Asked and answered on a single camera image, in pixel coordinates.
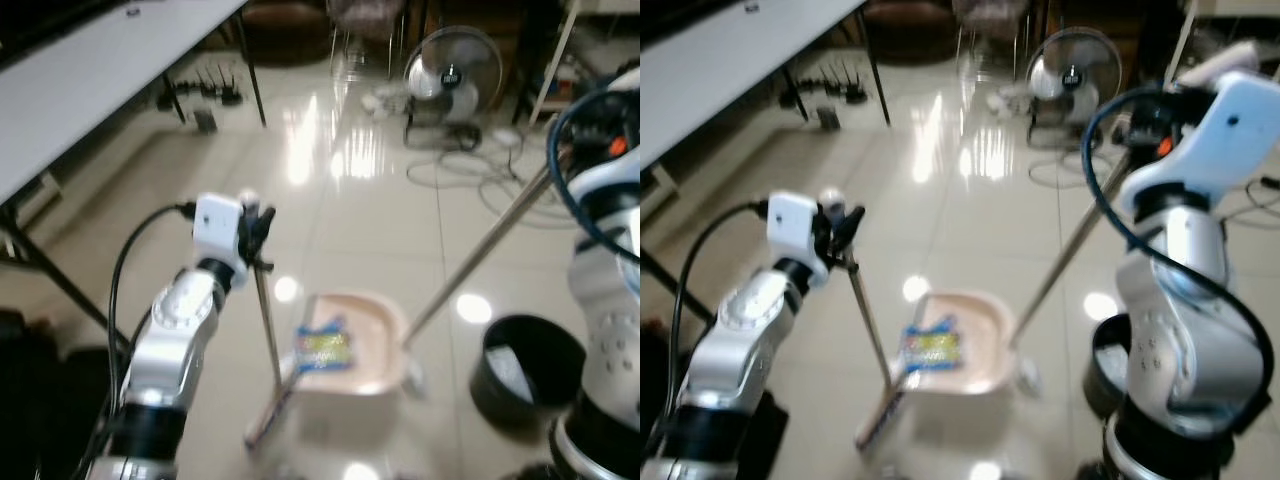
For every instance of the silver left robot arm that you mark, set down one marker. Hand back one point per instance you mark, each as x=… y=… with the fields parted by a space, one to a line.
x=175 y=330
x=735 y=330

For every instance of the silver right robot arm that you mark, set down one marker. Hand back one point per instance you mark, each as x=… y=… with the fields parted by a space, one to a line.
x=1185 y=320
x=610 y=300

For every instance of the round floor fan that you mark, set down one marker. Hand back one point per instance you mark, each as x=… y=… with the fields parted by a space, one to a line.
x=452 y=75
x=1075 y=75

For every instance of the small dark power adapter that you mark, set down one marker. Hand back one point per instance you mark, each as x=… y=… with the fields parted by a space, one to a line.
x=206 y=121
x=828 y=119

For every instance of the colourful snack wrapper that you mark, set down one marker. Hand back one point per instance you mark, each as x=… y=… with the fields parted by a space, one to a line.
x=932 y=346
x=325 y=347

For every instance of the white table with black legs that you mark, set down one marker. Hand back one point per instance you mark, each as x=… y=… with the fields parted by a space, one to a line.
x=720 y=60
x=90 y=80

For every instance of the black router with antennas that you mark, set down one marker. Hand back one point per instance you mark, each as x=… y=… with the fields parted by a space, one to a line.
x=832 y=92
x=210 y=92

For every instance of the brown round stool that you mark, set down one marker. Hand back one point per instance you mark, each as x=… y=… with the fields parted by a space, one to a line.
x=288 y=35
x=910 y=35

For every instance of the black round trash bin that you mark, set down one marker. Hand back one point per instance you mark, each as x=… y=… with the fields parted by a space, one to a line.
x=1108 y=370
x=525 y=375

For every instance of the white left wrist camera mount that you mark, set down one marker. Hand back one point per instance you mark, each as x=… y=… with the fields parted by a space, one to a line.
x=792 y=225
x=217 y=228

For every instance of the white slanted frame leg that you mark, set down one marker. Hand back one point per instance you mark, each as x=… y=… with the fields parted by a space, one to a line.
x=556 y=62
x=1184 y=40

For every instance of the metal frame chair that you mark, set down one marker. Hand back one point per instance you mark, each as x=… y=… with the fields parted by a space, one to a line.
x=992 y=22
x=368 y=22

